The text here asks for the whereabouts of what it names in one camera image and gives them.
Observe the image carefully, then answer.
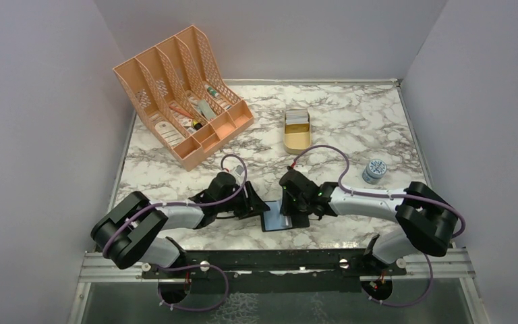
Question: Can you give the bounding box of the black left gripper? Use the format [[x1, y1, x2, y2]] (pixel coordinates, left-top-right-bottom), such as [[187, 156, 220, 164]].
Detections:
[[217, 181, 270, 219]]

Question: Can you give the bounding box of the black leather card holder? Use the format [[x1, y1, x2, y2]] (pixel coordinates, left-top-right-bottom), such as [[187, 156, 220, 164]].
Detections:
[[260, 200, 310, 232]]

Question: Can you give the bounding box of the beige oval card tray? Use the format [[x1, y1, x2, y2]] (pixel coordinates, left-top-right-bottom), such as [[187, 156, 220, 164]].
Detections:
[[283, 114, 312, 154]]

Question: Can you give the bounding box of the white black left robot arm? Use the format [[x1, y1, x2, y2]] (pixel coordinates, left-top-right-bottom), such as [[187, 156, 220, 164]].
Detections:
[[90, 171, 270, 277]]

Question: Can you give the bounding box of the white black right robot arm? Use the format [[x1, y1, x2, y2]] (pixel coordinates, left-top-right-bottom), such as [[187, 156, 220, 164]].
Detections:
[[279, 168, 459, 275]]

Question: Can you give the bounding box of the white credit card stack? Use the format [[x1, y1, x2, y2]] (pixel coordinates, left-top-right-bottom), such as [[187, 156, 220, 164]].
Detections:
[[285, 109, 310, 126]]

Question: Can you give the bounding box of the blue patterned round tin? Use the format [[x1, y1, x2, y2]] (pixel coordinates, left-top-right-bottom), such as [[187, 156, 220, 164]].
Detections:
[[362, 159, 388, 184]]

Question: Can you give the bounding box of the orange pen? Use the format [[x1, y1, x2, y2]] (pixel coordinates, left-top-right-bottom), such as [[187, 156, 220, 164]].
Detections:
[[169, 105, 194, 119]]

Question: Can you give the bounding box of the green white tube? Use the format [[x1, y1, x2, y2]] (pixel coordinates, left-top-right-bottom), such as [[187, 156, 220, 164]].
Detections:
[[204, 84, 220, 99]]

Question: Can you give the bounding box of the orange plastic desk organizer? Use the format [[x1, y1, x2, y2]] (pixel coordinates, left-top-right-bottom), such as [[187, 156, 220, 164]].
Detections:
[[113, 26, 254, 171]]

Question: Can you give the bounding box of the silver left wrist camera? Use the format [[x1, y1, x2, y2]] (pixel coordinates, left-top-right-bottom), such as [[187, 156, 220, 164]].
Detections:
[[231, 165, 246, 182]]

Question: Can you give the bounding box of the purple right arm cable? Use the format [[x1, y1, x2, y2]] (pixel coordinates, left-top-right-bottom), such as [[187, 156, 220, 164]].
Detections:
[[290, 144, 466, 309]]

